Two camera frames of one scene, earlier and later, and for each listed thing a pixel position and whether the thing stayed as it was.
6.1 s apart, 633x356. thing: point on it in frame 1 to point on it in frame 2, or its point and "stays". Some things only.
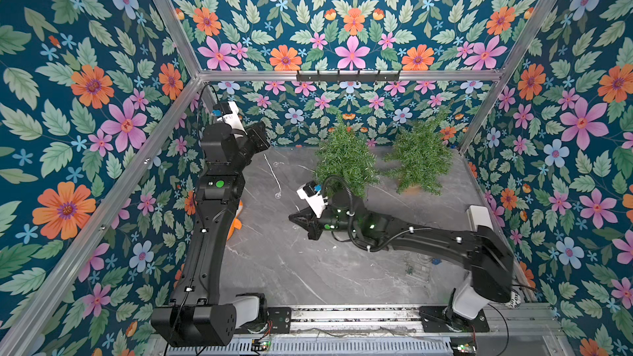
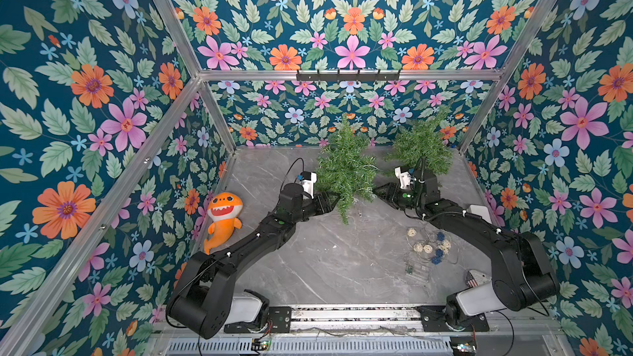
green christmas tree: (421, 157) stays
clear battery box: (418, 266) stays
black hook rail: (348, 77) stays
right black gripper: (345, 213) to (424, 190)
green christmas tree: (344, 162) stays
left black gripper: (256, 139) to (323, 207)
